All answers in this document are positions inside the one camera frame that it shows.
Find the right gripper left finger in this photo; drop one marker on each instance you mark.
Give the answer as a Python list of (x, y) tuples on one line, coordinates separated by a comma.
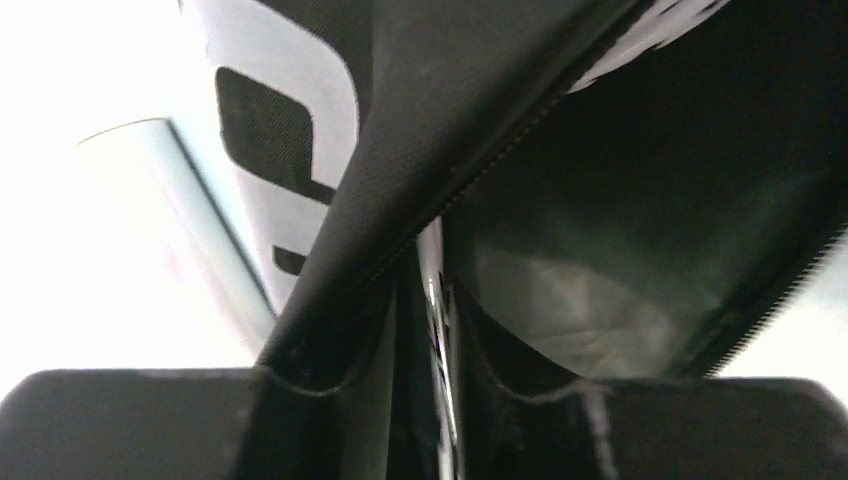
[(327, 420)]

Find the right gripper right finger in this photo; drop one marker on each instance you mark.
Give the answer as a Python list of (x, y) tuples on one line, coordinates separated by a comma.
[(524, 417)]

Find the white shuttlecock tube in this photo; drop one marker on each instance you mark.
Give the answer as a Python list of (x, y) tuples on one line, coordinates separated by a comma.
[(146, 166)]

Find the black racket bag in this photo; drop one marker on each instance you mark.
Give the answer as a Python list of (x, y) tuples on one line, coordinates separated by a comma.
[(626, 186)]

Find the white racket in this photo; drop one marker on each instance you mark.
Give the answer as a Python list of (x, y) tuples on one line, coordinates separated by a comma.
[(430, 254)]

